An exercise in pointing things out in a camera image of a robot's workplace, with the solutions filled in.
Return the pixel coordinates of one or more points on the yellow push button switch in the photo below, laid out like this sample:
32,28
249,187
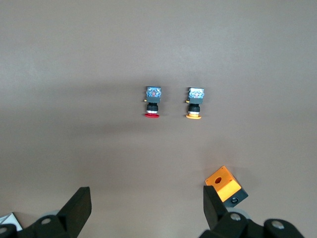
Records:
195,99

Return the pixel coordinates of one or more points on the white drawer cabinet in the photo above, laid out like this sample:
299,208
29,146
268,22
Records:
6,219

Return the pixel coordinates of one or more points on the red push button switch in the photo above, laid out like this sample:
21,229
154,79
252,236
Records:
152,99

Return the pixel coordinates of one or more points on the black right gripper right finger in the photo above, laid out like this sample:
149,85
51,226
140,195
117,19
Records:
223,223

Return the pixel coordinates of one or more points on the orange black button enclosure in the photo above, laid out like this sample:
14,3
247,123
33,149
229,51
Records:
229,189

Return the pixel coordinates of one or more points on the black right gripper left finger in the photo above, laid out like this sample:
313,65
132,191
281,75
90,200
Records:
67,218

